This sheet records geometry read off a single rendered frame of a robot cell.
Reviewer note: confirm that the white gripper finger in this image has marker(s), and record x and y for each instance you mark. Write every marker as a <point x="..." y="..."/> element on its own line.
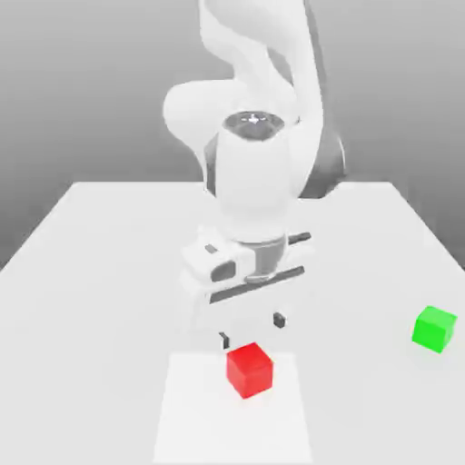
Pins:
<point x="279" y="320"/>
<point x="225" y="340"/>

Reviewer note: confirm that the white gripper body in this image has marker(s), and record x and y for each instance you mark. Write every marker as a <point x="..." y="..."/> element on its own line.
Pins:
<point x="250" y="303"/>

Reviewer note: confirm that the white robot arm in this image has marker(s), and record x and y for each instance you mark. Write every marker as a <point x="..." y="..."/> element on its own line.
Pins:
<point x="254" y="174"/>

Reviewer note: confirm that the small red cube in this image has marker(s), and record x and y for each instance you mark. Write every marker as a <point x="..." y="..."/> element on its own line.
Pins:
<point x="249" y="370"/>

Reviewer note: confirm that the small green cube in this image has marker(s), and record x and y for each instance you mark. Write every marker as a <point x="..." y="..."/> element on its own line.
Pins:
<point x="434" y="328"/>

